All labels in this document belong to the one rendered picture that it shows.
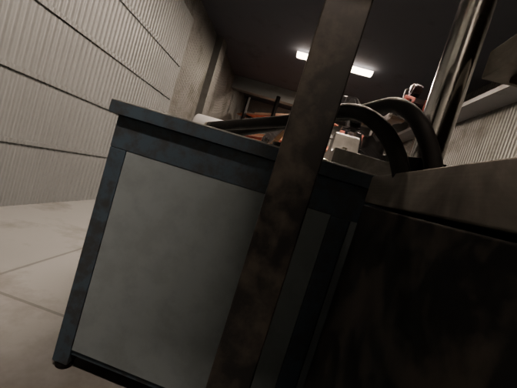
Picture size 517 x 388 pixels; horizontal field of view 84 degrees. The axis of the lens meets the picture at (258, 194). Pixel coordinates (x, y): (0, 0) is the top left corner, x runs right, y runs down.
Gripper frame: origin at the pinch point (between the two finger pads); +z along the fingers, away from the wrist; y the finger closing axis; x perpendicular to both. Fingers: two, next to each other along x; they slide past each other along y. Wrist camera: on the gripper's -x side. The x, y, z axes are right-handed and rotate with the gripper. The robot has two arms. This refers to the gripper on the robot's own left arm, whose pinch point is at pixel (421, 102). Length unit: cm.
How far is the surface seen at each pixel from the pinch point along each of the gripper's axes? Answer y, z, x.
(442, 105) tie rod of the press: -20, 68, 24
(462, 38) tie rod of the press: -20, 68, 12
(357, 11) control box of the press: -41, 86, 22
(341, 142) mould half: -29.3, 26.0, 28.5
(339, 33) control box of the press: -42, 86, 25
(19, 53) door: -224, -43, 20
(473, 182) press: -26, 97, 40
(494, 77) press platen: -14, 71, 18
